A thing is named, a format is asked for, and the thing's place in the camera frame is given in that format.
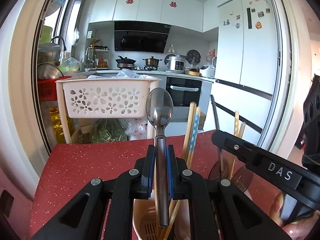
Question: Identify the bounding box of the dark translucent spoon black handle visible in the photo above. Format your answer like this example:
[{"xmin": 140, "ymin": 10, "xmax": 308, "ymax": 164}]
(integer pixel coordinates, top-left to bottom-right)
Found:
[{"xmin": 231, "ymin": 166, "xmax": 253, "ymax": 192}]

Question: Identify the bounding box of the blue patterned chopstick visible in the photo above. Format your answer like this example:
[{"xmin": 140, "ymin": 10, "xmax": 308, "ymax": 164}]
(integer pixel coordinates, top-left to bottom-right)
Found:
[{"xmin": 187, "ymin": 107, "xmax": 201, "ymax": 169}]

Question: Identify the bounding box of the patterned bamboo chopstick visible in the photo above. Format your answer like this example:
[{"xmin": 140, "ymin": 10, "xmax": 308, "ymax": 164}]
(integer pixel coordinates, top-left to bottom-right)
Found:
[{"xmin": 228, "ymin": 111, "xmax": 239, "ymax": 179}]

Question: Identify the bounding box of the plain bamboo chopstick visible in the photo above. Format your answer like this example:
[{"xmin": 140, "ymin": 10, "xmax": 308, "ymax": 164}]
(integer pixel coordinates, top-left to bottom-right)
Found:
[{"xmin": 182, "ymin": 102, "xmax": 196, "ymax": 161}]

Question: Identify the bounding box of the person right hand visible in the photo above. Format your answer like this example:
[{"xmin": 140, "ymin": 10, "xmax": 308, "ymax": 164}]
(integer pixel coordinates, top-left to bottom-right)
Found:
[{"xmin": 268, "ymin": 191, "xmax": 319, "ymax": 239}]

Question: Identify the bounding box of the white plastic utensil holder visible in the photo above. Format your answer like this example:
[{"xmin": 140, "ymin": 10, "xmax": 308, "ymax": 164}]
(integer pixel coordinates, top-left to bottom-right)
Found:
[{"xmin": 133, "ymin": 183, "xmax": 186, "ymax": 239}]

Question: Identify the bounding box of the pink plastic stool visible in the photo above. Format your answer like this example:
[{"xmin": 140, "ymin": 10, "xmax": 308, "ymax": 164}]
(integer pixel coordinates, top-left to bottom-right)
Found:
[{"xmin": 0, "ymin": 170, "xmax": 33, "ymax": 239}]

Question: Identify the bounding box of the white refrigerator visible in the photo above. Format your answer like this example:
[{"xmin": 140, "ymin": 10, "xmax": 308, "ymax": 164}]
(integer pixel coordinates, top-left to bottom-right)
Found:
[{"xmin": 213, "ymin": 0, "xmax": 278, "ymax": 144}]

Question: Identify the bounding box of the cream floral plastic basket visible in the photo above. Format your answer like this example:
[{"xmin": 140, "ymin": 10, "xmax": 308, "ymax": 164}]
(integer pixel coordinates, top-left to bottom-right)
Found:
[{"xmin": 55, "ymin": 76, "xmax": 161, "ymax": 144}]

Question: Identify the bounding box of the black built-in oven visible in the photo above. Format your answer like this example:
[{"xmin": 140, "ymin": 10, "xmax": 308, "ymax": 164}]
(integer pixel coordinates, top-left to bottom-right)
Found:
[{"xmin": 166, "ymin": 77, "xmax": 202, "ymax": 107}]

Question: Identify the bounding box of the white rice cooker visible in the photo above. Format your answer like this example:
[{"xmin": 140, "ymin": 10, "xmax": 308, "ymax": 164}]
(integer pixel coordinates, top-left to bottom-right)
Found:
[{"xmin": 167, "ymin": 55, "xmax": 186, "ymax": 74}]

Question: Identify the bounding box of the black wok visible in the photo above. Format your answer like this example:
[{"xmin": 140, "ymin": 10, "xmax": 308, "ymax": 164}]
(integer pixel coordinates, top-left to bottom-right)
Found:
[{"xmin": 116, "ymin": 55, "xmax": 136, "ymax": 64}]

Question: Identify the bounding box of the bronze cooking pot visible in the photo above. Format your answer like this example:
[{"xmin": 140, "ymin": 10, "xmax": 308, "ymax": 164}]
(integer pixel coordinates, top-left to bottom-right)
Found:
[{"xmin": 143, "ymin": 56, "xmax": 162, "ymax": 67}]

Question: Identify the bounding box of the black range hood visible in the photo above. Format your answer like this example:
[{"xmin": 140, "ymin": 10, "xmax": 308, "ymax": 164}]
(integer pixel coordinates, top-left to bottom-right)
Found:
[{"xmin": 114, "ymin": 21, "xmax": 171, "ymax": 53}]

